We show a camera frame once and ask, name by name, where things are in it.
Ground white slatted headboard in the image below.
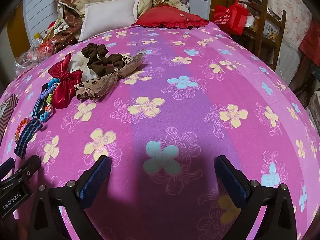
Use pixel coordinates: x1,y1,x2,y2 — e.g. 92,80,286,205
24,0,62,38

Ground orange bead bracelet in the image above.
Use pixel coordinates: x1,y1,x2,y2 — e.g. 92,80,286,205
15,117,33,147

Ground clear plastic bags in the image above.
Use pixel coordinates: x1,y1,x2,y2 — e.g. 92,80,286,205
14,32,58,74

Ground red frilled cushion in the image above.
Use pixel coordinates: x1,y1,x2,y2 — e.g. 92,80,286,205
131,4,210,29

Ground blue bead bracelet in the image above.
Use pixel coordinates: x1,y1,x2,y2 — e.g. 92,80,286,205
39,105,55,122

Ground watch with striped strap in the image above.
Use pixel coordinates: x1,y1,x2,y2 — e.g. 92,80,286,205
14,84,50,160

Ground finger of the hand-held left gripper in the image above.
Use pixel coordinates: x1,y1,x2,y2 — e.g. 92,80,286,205
0,158,15,176
11,155,41,180

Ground brown patterned quilt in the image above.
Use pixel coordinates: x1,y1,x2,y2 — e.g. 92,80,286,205
42,0,85,53

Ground red satin hair bow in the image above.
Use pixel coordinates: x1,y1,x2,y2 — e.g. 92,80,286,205
47,54,83,109

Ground black scrunchie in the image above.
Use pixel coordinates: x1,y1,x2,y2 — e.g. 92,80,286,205
81,43,110,63

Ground wooden chair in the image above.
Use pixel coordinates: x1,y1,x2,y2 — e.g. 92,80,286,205
240,0,287,72

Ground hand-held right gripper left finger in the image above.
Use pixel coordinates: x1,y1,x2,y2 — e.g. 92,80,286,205
29,155,112,240

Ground cream scrunchie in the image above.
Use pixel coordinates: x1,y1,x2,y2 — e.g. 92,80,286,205
68,52,99,82

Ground floral furniture cover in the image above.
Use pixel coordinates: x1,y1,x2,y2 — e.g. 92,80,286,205
266,0,313,55

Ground red printed shopping bag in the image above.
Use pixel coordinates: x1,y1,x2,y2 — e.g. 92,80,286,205
212,0,250,36

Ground striped shallow box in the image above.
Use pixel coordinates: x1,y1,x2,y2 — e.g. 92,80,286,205
0,94,19,143

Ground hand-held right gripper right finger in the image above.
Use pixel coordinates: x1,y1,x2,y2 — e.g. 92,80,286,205
214,155,298,240

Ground white pillow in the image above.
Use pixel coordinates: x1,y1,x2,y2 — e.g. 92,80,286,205
79,0,140,42

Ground pink floral bedsheet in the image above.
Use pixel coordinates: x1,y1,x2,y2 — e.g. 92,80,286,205
0,21,320,240

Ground multicolour bead bracelet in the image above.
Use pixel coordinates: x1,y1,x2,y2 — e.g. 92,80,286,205
46,78,61,105

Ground brown scrunchie with leopard bow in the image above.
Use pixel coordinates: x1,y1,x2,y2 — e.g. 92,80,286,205
76,49,147,102

